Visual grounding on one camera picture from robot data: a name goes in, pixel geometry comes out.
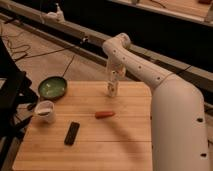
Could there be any red pepper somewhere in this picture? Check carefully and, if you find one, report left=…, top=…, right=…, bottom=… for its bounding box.
left=95, top=111, right=115, bottom=119

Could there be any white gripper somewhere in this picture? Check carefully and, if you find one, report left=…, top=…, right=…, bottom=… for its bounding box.
left=106, top=59, right=126, bottom=81

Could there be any black remote control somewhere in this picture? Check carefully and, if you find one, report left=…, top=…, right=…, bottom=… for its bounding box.
left=64, top=122, right=80, bottom=145

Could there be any white cup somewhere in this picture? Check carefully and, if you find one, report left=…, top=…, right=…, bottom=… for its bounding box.
left=34, top=100, right=55, bottom=124

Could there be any black stand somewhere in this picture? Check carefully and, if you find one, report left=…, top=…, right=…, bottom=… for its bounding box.
left=0, top=38, right=38, bottom=169

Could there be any white object on ledge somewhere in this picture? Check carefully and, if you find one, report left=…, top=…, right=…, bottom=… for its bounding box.
left=46, top=4, right=65, bottom=22

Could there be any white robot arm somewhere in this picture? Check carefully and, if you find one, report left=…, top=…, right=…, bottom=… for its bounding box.
left=102, top=33, right=211, bottom=171

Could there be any white bottle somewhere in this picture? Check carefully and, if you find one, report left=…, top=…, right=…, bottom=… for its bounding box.
left=107, top=80, right=118, bottom=97

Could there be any black floor cable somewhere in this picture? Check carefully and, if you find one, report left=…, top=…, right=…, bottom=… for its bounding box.
left=1, top=33, right=89, bottom=78

